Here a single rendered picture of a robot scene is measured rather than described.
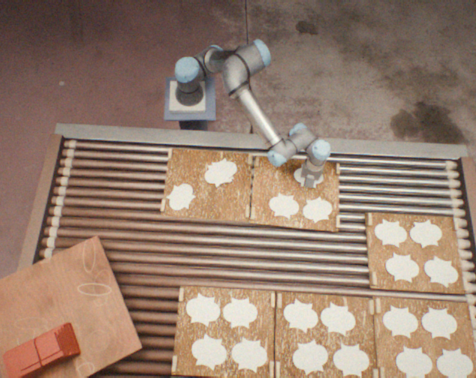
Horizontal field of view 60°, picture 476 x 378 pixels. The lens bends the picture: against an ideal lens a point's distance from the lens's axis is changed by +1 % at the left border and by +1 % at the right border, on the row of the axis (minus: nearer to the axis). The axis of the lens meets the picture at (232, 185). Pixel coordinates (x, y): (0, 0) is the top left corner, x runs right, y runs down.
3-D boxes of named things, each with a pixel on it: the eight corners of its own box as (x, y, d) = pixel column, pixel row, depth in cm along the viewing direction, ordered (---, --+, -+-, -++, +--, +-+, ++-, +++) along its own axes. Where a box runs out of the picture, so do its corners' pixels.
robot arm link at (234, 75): (212, 64, 160) (283, 166, 165) (234, 50, 164) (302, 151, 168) (206, 74, 172) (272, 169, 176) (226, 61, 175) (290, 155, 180)
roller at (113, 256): (44, 248, 189) (40, 246, 185) (469, 272, 189) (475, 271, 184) (42, 259, 187) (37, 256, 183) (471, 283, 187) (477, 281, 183)
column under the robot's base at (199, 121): (173, 141, 309) (155, 68, 228) (224, 141, 310) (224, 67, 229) (172, 188, 295) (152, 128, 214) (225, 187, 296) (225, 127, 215)
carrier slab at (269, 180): (255, 156, 204) (255, 154, 202) (338, 163, 203) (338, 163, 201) (249, 223, 191) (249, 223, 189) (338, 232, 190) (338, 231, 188)
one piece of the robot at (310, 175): (302, 175, 177) (296, 188, 192) (323, 179, 177) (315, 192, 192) (307, 151, 181) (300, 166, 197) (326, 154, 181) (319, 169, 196)
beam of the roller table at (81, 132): (61, 127, 214) (56, 121, 209) (459, 149, 214) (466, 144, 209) (57, 142, 211) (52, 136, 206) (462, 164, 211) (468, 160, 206)
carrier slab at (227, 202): (170, 149, 204) (170, 148, 203) (252, 154, 204) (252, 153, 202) (161, 216, 191) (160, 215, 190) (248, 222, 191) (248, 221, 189)
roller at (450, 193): (62, 169, 204) (58, 165, 199) (456, 190, 204) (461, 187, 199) (60, 178, 202) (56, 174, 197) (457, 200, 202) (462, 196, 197)
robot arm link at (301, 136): (284, 132, 171) (302, 151, 168) (303, 118, 175) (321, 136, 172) (281, 141, 179) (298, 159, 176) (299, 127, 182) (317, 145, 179)
